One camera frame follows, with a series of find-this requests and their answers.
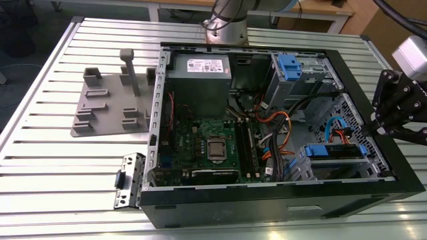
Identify black cable bundle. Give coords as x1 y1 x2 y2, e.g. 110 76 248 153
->
269 91 338 182

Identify black graphics card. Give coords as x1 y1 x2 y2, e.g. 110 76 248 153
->
150 168 242 187

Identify grey parts rack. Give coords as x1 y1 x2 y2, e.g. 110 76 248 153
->
70 48 158 138

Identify orange red power wire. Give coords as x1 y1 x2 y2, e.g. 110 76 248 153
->
330 126 354 146

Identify wooden desk white frame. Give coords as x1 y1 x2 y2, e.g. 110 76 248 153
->
146 0 357 35

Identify CPU socket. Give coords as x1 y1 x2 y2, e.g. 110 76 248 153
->
203 135 233 165

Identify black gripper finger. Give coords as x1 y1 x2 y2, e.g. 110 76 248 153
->
362 69 408 137
378 124 427 146

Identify metal slot retainer bracket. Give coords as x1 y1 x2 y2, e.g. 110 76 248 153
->
113 151 149 210

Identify silver CPU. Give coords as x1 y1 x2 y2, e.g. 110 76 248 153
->
207 141 229 160

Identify orange wire bundle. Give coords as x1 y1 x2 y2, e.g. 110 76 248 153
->
256 111 296 161

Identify hard disk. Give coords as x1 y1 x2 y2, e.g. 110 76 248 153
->
302 142 370 161

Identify grey power supply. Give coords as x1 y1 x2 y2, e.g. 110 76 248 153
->
165 53 234 121

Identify blue data wire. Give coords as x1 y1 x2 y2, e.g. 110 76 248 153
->
326 116 349 145

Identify metal optical drive cage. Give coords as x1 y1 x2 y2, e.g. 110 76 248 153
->
265 52 345 111

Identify thick black arm hose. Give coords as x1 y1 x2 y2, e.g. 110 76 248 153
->
372 0 427 38

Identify green motherboard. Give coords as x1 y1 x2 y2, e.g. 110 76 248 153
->
158 118 269 186

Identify blue drive latch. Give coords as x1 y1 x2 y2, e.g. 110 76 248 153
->
277 54 304 82

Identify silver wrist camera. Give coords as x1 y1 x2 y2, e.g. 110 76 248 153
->
392 35 427 81

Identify brown wooden cabinet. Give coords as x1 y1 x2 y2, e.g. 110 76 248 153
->
342 0 427 68

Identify metal disk bay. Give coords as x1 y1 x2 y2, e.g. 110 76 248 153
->
298 142 390 181

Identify black RAM stick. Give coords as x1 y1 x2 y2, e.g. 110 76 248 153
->
245 117 264 178

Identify black PC case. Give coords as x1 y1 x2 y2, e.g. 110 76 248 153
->
138 41 427 230

